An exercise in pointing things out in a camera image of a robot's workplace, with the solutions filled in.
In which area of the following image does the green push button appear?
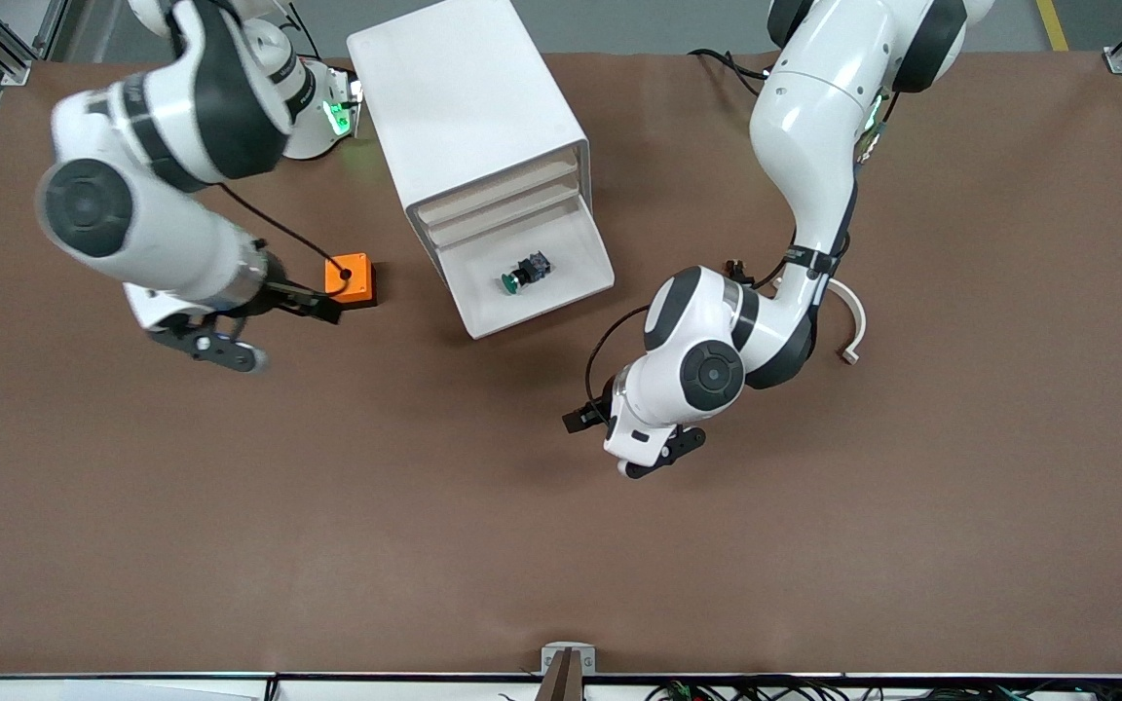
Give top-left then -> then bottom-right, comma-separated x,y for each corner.
501,250 -> 554,295

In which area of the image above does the orange button box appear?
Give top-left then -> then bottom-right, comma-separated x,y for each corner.
324,253 -> 377,311

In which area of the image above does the white curved plastic clamp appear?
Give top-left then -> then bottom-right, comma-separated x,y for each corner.
829,279 -> 869,367

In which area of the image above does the black right camera cable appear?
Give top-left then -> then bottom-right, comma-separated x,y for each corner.
215,180 -> 353,293

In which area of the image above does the grey metal bracket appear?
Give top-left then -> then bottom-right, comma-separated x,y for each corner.
540,641 -> 598,678

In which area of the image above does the brown post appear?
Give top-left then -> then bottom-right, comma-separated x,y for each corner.
537,647 -> 586,701

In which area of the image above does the black cable bundle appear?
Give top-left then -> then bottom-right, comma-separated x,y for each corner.
644,675 -> 1122,701

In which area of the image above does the black power cable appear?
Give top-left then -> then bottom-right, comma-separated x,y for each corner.
688,47 -> 776,98

